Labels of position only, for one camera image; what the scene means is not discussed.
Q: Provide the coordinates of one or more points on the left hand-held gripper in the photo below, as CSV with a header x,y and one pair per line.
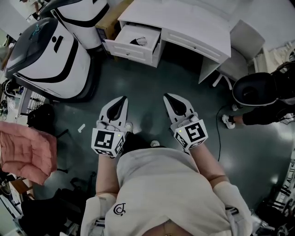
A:
x,y
106,140

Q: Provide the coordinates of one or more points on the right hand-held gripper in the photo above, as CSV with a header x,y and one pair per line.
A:
x,y
193,133

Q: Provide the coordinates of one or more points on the white drawer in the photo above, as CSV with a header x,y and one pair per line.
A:
x,y
131,49

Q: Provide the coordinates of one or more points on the person's right forearm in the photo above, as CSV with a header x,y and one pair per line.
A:
x,y
205,161

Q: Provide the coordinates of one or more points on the person's left forearm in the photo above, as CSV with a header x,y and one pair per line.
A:
x,y
107,175

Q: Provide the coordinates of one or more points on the white desk with drawers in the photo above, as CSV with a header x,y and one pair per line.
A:
x,y
184,18

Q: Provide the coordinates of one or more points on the person's white left shoe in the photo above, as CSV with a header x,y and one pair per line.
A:
x,y
129,127

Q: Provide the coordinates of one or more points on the person's white shoe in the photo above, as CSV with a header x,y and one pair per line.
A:
x,y
155,143
129,127

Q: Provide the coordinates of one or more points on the small white floor object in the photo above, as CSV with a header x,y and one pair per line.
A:
x,y
81,128

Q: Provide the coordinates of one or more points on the person's black trousers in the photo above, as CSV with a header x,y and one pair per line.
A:
x,y
136,143

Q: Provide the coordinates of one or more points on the person's white right shoe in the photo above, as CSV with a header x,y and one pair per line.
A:
x,y
155,143

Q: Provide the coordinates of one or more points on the black bag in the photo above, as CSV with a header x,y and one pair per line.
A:
x,y
40,117

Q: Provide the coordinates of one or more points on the person's beige shirt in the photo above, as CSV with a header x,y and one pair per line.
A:
x,y
166,189

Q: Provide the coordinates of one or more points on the brown cardboard box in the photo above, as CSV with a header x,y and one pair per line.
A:
x,y
110,23

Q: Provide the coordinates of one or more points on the grey chair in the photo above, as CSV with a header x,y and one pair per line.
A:
x,y
244,41

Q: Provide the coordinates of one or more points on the pink quilted cushion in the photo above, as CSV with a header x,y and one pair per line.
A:
x,y
25,152

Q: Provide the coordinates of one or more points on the white shelf rack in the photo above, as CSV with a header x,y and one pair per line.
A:
x,y
276,55

